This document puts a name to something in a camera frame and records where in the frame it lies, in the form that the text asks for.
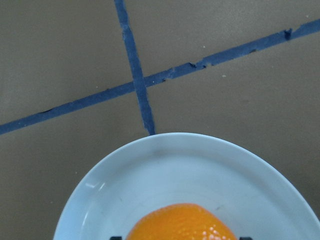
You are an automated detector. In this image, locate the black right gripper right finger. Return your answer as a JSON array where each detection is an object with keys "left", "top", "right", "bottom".
[{"left": 239, "top": 236, "right": 251, "bottom": 240}]

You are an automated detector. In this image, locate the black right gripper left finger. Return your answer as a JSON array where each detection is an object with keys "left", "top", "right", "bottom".
[{"left": 110, "top": 236, "right": 122, "bottom": 240}]

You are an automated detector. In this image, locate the light blue plate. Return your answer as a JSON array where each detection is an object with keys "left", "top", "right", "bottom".
[{"left": 54, "top": 133, "right": 320, "bottom": 240}]

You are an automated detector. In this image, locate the orange fruit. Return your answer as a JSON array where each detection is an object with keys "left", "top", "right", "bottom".
[{"left": 126, "top": 203, "right": 237, "bottom": 240}]

